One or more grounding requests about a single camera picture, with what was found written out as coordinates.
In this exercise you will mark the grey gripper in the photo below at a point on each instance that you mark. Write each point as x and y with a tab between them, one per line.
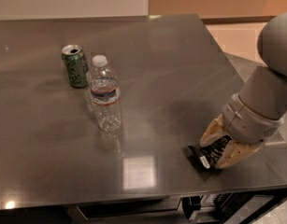
250	123

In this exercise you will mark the black rxbar chocolate wrapper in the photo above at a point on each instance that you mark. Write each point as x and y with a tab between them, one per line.
208	156

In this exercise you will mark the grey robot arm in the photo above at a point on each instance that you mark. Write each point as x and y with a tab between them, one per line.
265	91

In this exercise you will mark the green soda can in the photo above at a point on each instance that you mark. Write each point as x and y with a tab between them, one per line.
76	65

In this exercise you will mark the clear plastic water bottle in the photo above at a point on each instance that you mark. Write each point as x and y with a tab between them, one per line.
105	94

